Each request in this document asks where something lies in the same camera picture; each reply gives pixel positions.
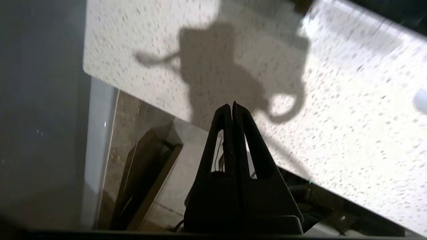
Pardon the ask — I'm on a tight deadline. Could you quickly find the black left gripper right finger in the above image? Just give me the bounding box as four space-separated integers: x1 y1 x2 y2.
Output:
233 101 304 234

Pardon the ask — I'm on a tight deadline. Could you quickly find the wooden vanity cabinet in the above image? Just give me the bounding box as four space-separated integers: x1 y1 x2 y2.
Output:
109 128 184 231

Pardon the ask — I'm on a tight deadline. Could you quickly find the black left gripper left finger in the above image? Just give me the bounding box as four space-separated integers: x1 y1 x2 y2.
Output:
184 103 246 234

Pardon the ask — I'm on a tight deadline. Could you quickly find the white sink basin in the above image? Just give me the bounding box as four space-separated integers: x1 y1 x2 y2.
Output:
413 88 427 114

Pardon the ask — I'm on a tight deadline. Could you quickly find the black plastic tray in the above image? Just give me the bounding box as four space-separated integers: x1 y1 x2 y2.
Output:
289 0 427 34

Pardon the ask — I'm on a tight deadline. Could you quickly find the white ceramic floor fixture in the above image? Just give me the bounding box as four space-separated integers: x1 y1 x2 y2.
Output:
0 0 120 230

